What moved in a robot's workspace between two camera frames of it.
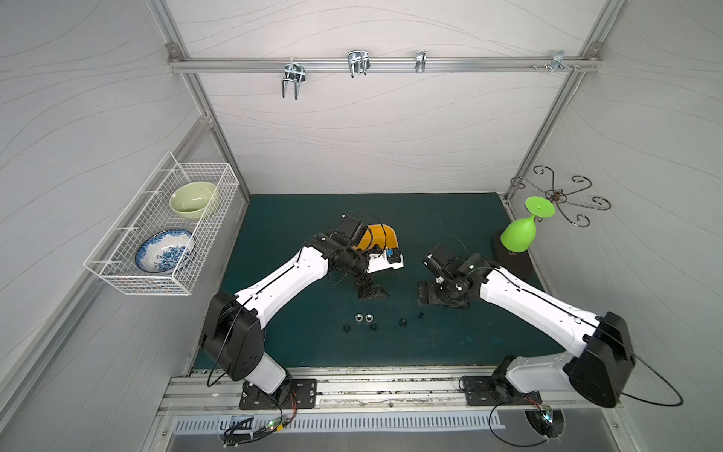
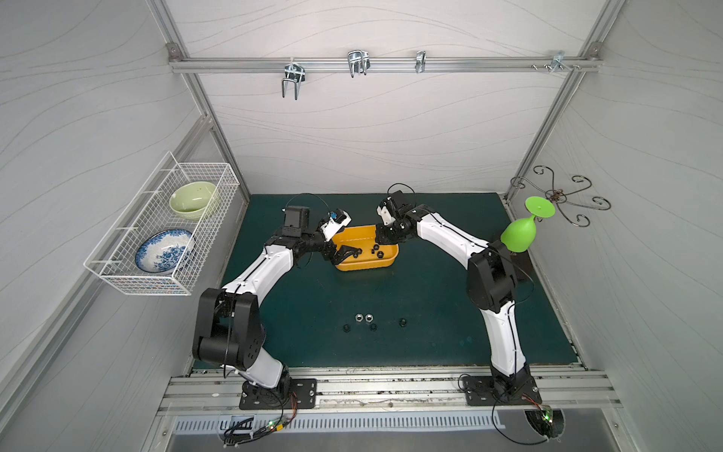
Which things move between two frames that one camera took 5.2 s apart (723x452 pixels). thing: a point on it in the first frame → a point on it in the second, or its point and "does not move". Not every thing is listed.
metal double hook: x=293 y=72 does not move
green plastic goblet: x=519 y=234 does not move
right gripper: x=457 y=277 → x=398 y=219
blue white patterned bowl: x=165 y=250 does not move
